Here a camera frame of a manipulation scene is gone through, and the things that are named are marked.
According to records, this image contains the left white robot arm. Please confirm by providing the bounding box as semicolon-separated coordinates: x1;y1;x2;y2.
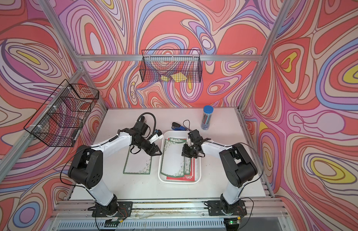
67;121;163;218

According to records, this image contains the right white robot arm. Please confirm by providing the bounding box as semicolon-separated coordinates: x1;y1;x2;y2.
181;130;258;218

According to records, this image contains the white plastic storage tray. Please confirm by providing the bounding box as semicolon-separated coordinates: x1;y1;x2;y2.
158;131;202;184

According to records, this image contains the red bordered stationery sheet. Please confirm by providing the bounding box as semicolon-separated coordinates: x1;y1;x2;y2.
166;157;196;182

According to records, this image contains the blue black stapler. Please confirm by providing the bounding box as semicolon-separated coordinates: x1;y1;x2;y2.
171;122;188;131

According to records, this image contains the blue lid pen tube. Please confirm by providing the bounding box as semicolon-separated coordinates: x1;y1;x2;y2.
201;105;214;130

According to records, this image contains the yellow sticky note small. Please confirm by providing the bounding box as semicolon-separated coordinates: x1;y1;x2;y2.
160;75;170;82

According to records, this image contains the yellow sticky note large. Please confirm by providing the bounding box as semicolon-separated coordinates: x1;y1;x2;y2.
171;72;187;82

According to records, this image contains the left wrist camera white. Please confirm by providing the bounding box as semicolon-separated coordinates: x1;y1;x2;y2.
148;130;163;143

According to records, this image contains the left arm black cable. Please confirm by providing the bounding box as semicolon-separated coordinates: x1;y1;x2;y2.
137;112;157;136

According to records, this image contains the back black wire basket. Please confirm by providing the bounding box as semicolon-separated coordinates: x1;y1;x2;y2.
139;49;203;83

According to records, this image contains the black wire basket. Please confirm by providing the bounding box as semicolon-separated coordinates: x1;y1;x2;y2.
24;80;99;147
139;49;203;83

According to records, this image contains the left black wire basket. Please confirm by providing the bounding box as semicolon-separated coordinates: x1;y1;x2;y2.
24;80;99;147

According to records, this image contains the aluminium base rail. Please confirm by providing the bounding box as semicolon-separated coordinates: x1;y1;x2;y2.
44;198;295;231

